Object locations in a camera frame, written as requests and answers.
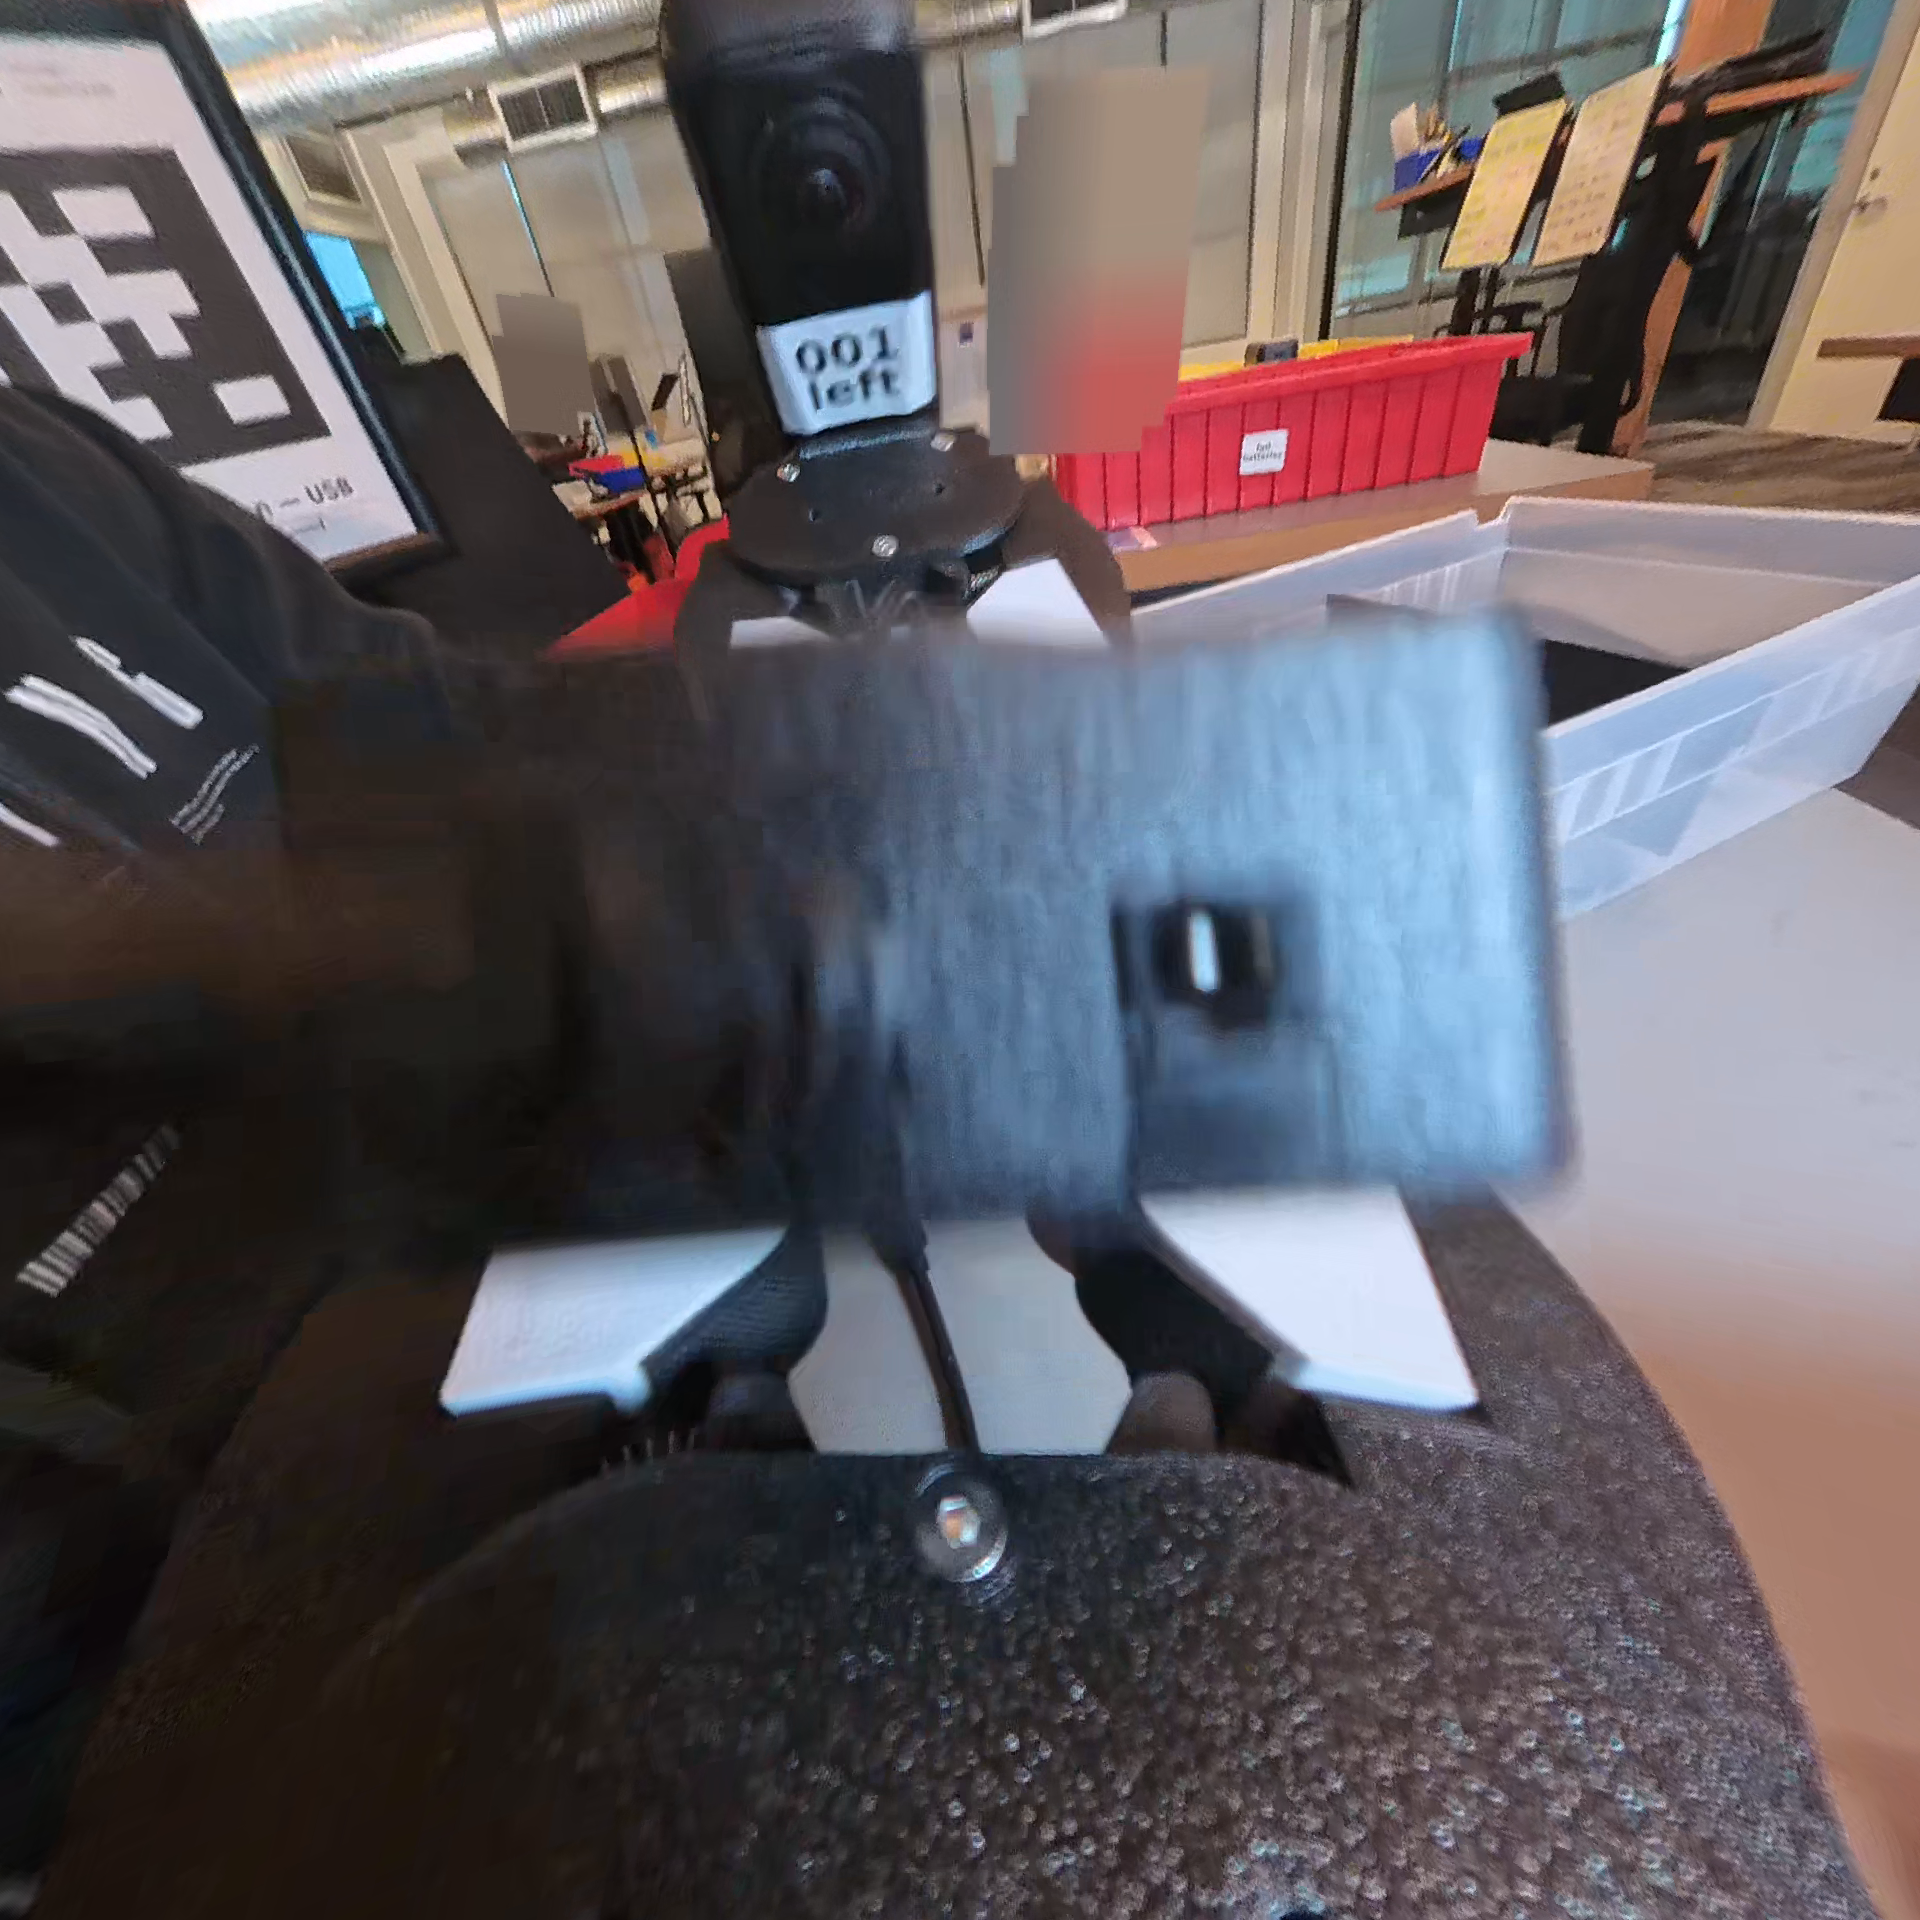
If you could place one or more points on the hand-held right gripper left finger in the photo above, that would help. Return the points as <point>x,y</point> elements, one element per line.
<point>599,1319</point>

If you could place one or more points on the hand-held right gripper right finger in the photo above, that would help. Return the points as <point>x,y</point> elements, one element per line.
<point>1319,1306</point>

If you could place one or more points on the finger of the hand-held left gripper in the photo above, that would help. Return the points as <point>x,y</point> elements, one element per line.
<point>1036,600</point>

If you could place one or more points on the black usb hub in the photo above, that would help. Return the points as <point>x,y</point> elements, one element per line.
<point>1201,839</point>

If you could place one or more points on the clear plastic bin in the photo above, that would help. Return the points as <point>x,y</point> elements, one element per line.
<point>1725,705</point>

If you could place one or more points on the red bin with white label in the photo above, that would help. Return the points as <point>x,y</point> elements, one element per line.
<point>1350,428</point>

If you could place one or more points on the black divider in clear bin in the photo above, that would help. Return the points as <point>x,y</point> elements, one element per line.
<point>1595,676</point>

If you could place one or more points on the yellow paper sheet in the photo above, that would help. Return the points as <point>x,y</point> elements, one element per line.
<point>1500,187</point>

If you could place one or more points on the framed checkered code sign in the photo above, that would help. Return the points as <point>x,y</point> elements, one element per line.
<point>166,300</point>

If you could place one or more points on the cream paper sheet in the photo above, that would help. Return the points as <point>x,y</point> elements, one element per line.
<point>1598,166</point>

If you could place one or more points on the person's black printed clothing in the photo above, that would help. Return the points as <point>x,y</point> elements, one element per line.
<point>135,600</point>

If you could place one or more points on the pale door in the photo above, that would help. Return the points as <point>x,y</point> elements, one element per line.
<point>1862,225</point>

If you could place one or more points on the silver ventilation duct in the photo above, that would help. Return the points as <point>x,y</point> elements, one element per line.
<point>452,60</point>

